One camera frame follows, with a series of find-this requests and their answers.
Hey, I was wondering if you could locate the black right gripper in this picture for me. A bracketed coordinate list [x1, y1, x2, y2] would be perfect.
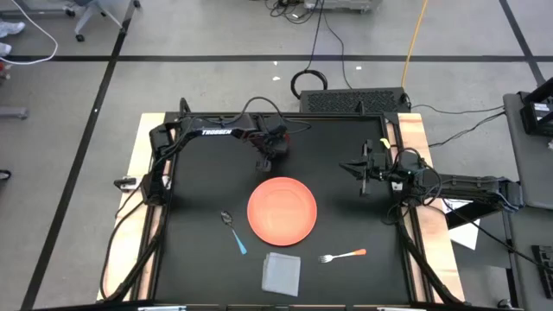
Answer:
[338, 138, 391, 198]

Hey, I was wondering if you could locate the metal fork with orange handle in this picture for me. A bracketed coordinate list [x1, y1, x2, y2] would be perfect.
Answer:
[318, 248, 368, 264]

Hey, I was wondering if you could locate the metal spoon with blue handle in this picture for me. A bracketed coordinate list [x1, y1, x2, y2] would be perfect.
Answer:
[219, 210, 249, 256]

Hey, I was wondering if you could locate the black computer case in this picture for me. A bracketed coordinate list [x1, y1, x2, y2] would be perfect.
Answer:
[298, 86, 412, 116]

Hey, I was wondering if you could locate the orange round plate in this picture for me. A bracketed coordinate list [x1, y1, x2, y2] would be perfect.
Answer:
[246, 176, 319, 248]

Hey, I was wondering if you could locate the black metal beam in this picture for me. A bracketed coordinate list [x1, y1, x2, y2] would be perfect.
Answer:
[444, 200, 500, 230]

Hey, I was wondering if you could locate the white paper sheet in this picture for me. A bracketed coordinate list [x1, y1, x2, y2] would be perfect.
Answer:
[447, 198, 481, 251]

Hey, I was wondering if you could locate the grey folded cloth napkin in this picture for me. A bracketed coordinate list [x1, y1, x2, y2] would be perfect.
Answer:
[260, 251, 302, 298]

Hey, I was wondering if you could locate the grey device housing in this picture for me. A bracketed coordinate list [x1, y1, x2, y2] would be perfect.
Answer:
[303, 0, 384, 13]

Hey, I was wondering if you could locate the grey cart top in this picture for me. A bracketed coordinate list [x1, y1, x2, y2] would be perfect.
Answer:
[502, 92, 553, 212]

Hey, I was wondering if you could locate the grey side table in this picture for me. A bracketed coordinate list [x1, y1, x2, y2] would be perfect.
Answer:
[504, 202, 553, 311]

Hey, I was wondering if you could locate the black box with label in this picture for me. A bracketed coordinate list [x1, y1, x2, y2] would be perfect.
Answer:
[519, 77, 553, 139]

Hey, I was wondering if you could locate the black keyboard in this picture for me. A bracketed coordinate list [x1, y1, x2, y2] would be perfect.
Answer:
[531, 244, 553, 300]

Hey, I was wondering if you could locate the grey office chair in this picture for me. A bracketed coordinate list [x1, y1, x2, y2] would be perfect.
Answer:
[62, 0, 143, 43]

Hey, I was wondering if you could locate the grey metal table foot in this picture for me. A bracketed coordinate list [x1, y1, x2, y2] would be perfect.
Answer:
[0, 105, 29, 121]

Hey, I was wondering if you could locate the black metal table frame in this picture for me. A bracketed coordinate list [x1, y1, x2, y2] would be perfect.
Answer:
[98, 97, 467, 311]

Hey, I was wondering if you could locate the black cable with coil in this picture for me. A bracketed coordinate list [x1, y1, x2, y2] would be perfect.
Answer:
[289, 0, 329, 101]

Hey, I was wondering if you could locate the thin black cable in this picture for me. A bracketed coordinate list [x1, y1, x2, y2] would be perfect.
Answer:
[410, 103, 506, 116]
[427, 111, 506, 149]
[440, 202, 553, 276]
[321, 10, 354, 91]

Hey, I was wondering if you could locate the tangled black cable bundle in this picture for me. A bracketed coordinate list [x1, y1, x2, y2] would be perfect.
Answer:
[264, 0, 323, 26]

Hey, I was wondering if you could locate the yellow cable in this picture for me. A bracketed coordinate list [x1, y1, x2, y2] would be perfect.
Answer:
[400, 0, 430, 90]

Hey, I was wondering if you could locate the thick black cable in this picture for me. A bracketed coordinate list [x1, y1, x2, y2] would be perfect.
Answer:
[99, 199, 150, 302]

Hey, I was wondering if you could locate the white cable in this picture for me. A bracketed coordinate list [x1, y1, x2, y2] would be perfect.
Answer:
[0, 0, 60, 67]

